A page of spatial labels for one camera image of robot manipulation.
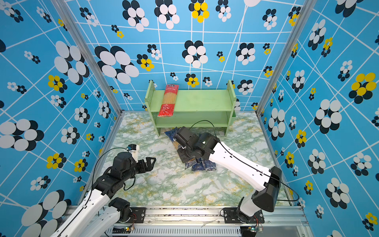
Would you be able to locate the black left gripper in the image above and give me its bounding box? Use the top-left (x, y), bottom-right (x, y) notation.
top-left (122, 156), bottom-right (156, 183)

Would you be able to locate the dark blue spaghetti box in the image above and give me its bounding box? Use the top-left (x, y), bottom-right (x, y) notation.
top-left (191, 160), bottom-right (217, 172)

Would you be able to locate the blue label spaghetti bag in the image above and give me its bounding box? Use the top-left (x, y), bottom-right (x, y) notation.
top-left (165, 127), bottom-right (183, 155)

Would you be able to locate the red spaghetti bag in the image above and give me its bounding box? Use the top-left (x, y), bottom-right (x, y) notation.
top-left (158, 84), bottom-right (179, 118)

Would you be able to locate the clear blue-end spaghetti bag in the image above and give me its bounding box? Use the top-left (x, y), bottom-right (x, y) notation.
top-left (185, 159), bottom-right (205, 172)

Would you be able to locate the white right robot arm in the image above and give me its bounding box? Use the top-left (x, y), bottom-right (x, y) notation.
top-left (174, 127), bottom-right (282, 223)

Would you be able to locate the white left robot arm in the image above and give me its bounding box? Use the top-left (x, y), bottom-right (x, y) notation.
top-left (52, 152), bottom-right (157, 237)

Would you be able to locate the green wooden shelf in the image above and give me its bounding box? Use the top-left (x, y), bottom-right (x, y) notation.
top-left (145, 81), bottom-right (237, 135)

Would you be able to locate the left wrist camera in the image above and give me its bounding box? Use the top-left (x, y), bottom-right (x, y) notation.
top-left (127, 144), bottom-right (140, 162)

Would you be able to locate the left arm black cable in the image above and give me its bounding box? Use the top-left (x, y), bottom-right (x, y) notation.
top-left (91, 147), bottom-right (131, 190)

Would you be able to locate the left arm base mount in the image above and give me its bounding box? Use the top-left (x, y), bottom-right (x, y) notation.
top-left (108, 197), bottom-right (147, 224)

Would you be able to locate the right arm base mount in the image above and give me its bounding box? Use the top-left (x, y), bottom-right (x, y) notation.
top-left (220, 198), bottom-right (265, 224)

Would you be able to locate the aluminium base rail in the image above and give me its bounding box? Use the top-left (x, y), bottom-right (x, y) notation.
top-left (63, 206), bottom-right (309, 237)

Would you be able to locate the aluminium frame post left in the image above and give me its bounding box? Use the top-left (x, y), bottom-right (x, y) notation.
top-left (51, 1), bottom-right (123, 116)

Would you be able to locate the aluminium frame post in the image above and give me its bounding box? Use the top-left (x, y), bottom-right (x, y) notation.
top-left (256, 0), bottom-right (317, 116)
top-left (51, 1), bottom-right (123, 116)

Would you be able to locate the aluminium frame post right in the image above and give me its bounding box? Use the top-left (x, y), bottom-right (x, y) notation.
top-left (256, 0), bottom-right (317, 116)

